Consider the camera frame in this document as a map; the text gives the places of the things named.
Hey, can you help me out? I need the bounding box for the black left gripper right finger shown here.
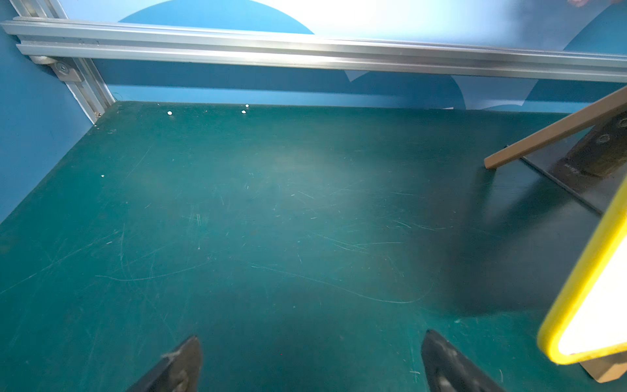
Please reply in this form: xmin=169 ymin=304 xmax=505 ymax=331
xmin=421 ymin=329 xmax=504 ymax=391

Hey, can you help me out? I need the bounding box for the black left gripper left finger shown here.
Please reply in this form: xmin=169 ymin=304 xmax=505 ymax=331
xmin=127 ymin=335 xmax=202 ymax=392

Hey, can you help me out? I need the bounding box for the whiteboard with word RED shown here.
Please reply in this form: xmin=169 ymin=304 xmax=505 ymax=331
xmin=537 ymin=183 xmax=626 ymax=365

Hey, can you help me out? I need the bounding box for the wooden whiteboard easel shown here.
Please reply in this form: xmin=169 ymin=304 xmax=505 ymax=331
xmin=483 ymin=87 xmax=626 ymax=170

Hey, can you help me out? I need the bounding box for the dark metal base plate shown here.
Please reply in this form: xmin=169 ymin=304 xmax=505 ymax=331
xmin=521 ymin=132 xmax=626 ymax=215

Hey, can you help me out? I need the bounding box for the aluminium left corner post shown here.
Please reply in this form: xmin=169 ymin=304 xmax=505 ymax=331
xmin=10 ymin=0 xmax=115 ymax=124

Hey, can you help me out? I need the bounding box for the aluminium back rail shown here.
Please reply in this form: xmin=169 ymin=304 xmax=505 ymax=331
xmin=1 ymin=17 xmax=626 ymax=83

